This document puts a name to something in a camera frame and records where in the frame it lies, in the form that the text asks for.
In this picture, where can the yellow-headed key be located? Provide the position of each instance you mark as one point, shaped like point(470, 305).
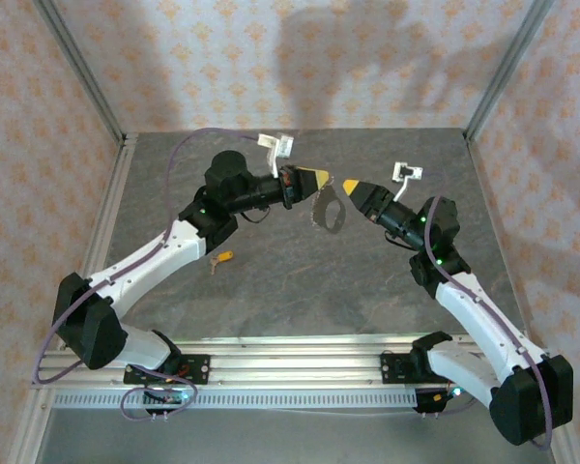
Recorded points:
point(224, 255)

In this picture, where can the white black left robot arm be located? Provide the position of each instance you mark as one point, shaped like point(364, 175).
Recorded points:
point(145, 261)

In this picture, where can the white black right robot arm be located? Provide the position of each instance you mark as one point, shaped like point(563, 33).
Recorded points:
point(478, 314)

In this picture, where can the small controller board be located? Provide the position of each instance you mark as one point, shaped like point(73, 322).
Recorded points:
point(166, 397)
point(430, 401)

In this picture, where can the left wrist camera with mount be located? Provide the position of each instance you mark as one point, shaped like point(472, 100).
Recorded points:
point(285, 145)

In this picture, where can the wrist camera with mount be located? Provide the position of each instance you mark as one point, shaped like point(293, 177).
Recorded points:
point(408, 171)
point(285, 145)

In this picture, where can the aluminium side rail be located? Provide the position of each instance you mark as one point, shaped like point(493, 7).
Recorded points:
point(113, 193)
point(484, 193)

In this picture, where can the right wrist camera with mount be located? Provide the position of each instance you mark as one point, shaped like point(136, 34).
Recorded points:
point(408, 171)

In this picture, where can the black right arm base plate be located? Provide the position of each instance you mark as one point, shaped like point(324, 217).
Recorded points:
point(394, 369)

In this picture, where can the aluminium corner post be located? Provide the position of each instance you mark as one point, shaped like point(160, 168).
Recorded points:
point(508, 67)
point(79, 67)

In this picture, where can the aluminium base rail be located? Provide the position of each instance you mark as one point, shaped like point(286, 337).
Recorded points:
point(295, 367)

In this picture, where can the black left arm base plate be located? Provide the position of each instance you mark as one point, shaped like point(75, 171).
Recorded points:
point(198, 369)

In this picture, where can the aluminium frame leg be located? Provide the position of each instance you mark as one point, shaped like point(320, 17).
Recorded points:
point(563, 456)
point(29, 430)

